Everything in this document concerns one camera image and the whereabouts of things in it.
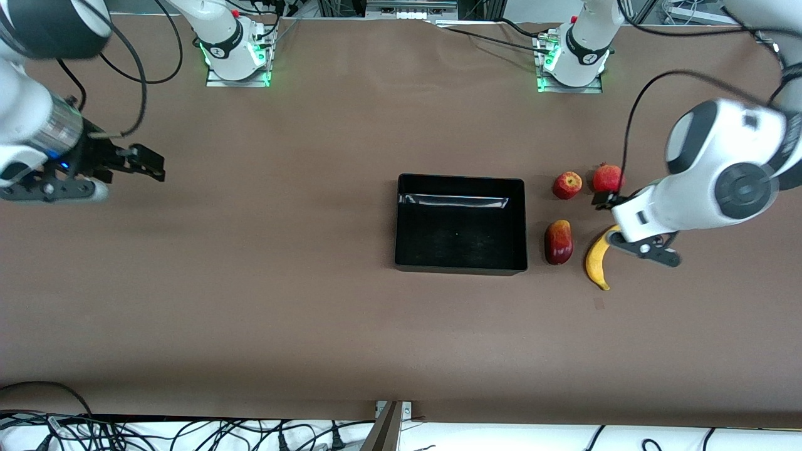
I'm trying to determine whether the black cable on table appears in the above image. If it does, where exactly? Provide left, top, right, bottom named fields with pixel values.
left=439, top=25, right=546, bottom=52

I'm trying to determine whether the red yellow apple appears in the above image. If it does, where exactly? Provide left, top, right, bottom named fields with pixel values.
left=552, top=171, right=583, bottom=200

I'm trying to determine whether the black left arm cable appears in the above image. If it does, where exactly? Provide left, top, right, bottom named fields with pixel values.
left=620, top=69, right=784, bottom=192

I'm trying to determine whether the red pomegranate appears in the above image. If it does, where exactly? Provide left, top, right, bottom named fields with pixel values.
left=591, top=162, right=626, bottom=194

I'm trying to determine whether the yellow banana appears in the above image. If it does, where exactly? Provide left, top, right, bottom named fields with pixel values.
left=585, top=225, right=622, bottom=291

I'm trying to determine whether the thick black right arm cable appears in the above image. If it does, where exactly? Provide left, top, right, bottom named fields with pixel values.
left=91, top=16, right=149, bottom=137

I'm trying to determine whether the brown table cover sheet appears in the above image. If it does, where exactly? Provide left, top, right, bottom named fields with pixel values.
left=0, top=13, right=802, bottom=430

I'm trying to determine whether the black plastic box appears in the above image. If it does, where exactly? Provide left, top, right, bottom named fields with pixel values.
left=394, top=174, right=528, bottom=276

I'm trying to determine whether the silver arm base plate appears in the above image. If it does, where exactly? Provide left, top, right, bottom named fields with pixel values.
left=534, top=28, right=605, bottom=95
left=206, top=25, right=273, bottom=88

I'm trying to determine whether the grey power strip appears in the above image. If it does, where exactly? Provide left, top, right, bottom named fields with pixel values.
left=365, top=0, right=459, bottom=18

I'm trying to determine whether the black right arm loop cable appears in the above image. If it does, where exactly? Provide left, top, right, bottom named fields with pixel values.
left=100, top=0, right=184, bottom=84

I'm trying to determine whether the dark stand pole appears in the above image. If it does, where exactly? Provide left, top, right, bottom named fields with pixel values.
left=360, top=401, right=402, bottom=451

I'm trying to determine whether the silver edge bracket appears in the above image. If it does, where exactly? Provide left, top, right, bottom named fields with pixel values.
left=375, top=401, right=413, bottom=422

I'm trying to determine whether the red yellow mango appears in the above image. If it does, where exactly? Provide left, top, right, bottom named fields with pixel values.
left=544, top=219, right=575, bottom=266

